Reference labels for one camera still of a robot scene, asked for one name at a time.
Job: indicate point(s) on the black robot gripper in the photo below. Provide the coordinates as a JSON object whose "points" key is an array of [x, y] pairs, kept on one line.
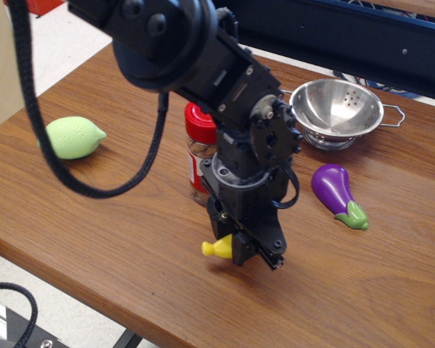
{"points": [[247, 209]]}

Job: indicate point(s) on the yellow toy banana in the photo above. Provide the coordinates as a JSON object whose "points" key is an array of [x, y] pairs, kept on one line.
{"points": [[221, 248]]}

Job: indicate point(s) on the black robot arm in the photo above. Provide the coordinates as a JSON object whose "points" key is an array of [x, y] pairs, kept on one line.
{"points": [[190, 48]]}

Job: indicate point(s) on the steel colander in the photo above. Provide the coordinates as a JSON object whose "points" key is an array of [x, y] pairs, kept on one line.
{"points": [[333, 113]]}

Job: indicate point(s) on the purple toy eggplant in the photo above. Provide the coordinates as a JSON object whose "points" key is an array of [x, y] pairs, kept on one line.
{"points": [[330, 184]]}

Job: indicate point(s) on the red-lidded spice jar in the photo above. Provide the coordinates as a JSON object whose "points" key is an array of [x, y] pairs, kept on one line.
{"points": [[201, 145]]}

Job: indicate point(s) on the green toy lime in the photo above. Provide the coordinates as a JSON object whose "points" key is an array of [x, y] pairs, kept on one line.
{"points": [[74, 137]]}

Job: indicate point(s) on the light wooden panel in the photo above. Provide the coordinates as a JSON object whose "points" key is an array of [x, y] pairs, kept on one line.
{"points": [[11, 100]]}

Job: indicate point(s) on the red crate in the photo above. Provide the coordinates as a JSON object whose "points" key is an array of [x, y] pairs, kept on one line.
{"points": [[42, 7]]}

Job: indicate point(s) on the black metal frame rail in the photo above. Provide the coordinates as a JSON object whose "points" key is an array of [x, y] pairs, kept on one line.
{"points": [[368, 42]]}

